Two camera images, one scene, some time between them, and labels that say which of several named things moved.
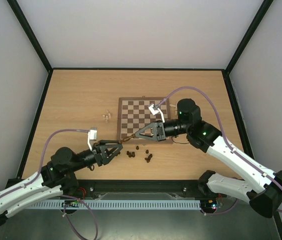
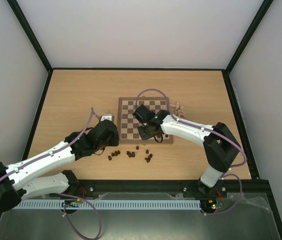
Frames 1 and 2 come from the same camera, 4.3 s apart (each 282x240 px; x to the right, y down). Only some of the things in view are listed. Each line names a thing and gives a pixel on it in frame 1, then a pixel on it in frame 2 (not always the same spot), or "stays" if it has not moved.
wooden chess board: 134,115 stays
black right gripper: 159,131 -> 145,132
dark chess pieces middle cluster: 130,155 stays
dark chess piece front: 148,158 stays
